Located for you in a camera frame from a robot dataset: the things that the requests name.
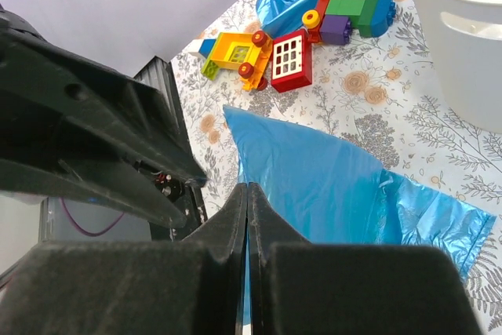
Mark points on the blue plastic trash bag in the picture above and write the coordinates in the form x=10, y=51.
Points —
x=332, y=191

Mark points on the colourful toy block pile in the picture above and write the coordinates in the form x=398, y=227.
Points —
x=330, y=21

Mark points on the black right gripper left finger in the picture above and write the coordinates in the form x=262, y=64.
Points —
x=194, y=286

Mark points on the white cylindrical trash bin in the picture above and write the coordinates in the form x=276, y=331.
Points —
x=464, y=37

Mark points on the red toy phone block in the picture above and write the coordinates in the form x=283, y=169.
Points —
x=292, y=62

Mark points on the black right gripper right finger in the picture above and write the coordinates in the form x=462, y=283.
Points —
x=297, y=287

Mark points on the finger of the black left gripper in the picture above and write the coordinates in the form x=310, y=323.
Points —
x=76, y=129

